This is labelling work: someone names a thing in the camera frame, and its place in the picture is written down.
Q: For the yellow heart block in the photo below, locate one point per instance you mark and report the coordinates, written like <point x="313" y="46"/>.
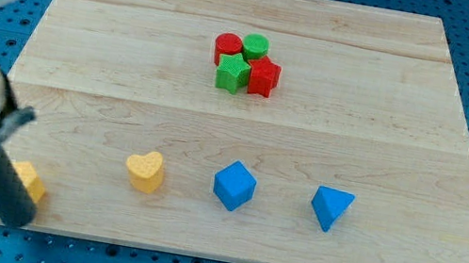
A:
<point x="146" y="173"/>

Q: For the yellow block behind tool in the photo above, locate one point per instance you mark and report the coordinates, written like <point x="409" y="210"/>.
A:
<point x="30" y="179"/>

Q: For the blue cube block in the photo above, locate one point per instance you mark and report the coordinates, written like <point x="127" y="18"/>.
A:
<point x="234" y="185"/>

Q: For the green star block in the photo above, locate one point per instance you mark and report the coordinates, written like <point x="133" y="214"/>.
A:
<point x="232" y="73"/>

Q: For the wooden board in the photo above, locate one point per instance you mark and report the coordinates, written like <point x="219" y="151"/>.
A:
<point x="367" y="103"/>

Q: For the red cylinder block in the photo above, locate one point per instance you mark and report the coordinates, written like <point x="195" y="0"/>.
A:
<point x="227" y="44"/>

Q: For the red star block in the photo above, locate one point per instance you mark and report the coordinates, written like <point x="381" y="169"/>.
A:
<point x="264" y="76"/>

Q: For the green cylinder block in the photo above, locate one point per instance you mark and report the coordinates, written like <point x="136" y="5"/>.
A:
<point x="255" y="46"/>

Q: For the blue triangle block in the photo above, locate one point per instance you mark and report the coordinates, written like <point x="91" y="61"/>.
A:
<point x="329" y="204"/>

